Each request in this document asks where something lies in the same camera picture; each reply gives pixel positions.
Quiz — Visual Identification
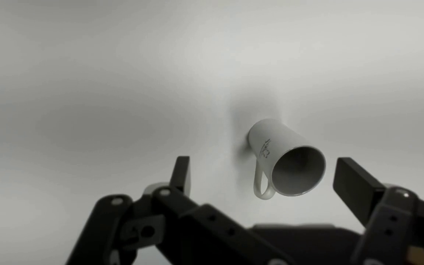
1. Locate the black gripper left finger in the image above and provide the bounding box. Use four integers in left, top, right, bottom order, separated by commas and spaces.
67, 154, 292, 265

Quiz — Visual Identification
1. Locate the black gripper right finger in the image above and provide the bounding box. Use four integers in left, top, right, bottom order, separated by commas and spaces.
332, 155, 424, 265

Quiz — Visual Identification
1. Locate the white ceramic mug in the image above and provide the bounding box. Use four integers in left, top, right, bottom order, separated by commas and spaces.
246, 117, 327, 201

